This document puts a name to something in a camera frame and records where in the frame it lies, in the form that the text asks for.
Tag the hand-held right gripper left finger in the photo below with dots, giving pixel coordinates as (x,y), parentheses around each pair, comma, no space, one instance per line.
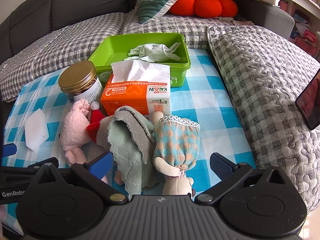
(100,166)

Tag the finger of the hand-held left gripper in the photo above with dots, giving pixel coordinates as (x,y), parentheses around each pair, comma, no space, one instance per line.
(10,150)
(15,177)

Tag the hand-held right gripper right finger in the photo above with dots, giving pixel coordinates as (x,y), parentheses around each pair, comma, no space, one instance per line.
(221,166)

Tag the green and grey towel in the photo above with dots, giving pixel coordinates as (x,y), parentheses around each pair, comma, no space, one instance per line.
(130,155)

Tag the pink plush toy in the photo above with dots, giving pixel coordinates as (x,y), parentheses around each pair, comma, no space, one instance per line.
(73,132)

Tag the santa plush toy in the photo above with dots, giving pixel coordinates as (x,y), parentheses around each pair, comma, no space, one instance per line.
(96,120)

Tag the plush doll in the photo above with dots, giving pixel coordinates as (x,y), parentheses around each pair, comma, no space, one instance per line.
(175,142)

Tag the green plastic bin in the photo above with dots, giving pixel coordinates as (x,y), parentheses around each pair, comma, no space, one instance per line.
(160,76)

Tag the white sponge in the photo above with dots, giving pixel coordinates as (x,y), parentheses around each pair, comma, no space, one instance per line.
(36,130)

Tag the blue checkered tablecloth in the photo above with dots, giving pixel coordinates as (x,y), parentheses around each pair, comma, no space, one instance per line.
(212,95)

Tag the orange tissue pack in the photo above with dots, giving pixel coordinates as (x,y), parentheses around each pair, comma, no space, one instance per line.
(130,97)

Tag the glass jar with gold lid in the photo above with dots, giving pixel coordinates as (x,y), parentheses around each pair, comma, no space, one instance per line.
(77,75)

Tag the grey patterned quilt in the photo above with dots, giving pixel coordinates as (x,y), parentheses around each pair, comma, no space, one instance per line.
(265,80)

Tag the black phone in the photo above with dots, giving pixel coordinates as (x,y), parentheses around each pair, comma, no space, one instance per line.
(310,100)

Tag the grey checkered sofa cover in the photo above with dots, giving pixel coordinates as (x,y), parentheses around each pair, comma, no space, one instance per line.
(62,45)

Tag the pale green gloves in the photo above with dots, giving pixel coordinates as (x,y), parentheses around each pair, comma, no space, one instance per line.
(152,51)

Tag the orange pumpkin cushion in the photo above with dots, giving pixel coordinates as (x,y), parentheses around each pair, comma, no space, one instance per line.
(200,5)

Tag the dark grey sofa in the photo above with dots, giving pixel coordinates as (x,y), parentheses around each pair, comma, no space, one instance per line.
(75,0)

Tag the white shelf unit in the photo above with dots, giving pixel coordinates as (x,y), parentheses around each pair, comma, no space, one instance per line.
(302,12)

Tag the green leaf print pillow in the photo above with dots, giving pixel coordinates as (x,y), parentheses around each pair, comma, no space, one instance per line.
(157,0)

